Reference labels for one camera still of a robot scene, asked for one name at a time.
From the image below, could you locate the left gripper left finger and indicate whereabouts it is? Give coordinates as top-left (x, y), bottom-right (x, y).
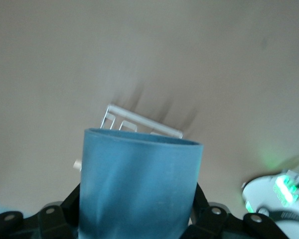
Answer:
top-left (0, 183), bottom-right (81, 239)

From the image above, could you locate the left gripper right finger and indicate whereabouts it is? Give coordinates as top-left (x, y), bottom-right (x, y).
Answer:
top-left (181, 184), bottom-right (287, 239)

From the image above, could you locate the blue plastic cup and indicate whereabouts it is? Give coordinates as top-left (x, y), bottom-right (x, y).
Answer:
top-left (78, 127), bottom-right (205, 239)

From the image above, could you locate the large table cover sheet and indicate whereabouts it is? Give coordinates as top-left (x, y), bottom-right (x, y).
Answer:
top-left (0, 0), bottom-right (299, 239)

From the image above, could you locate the white wire cup holder rack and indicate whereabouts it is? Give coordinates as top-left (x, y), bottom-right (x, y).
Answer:
top-left (73, 103), bottom-right (184, 172)

